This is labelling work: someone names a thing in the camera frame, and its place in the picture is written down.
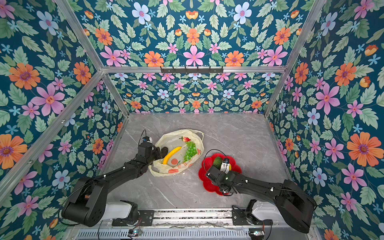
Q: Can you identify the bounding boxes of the red flower-shaped plastic bowl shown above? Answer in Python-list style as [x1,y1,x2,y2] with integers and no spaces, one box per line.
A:
[198,153,242,196]

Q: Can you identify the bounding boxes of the cream plastic fruit-print bag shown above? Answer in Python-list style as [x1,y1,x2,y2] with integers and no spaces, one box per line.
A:
[149,129,204,177]

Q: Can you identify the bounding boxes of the red fake strawberry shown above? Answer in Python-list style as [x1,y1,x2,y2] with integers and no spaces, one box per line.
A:
[181,137,191,143]

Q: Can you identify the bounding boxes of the black hook rail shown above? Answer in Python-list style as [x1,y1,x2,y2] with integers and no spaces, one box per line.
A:
[160,67,224,74]

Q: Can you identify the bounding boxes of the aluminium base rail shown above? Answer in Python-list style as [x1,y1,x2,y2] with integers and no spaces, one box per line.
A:
[64,207,319,230]

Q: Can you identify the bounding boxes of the yellow fake banana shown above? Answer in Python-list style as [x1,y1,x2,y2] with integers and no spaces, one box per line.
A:
[163,147,182,165]

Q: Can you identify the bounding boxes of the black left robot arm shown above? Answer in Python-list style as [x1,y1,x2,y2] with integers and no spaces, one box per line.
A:
[61,137,169,227]

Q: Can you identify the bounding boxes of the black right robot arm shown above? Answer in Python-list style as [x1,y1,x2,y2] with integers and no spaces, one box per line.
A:
[203,160,317,234]

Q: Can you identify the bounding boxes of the green fake grapes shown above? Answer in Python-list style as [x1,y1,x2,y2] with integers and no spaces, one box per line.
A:
[184,141,198,162]

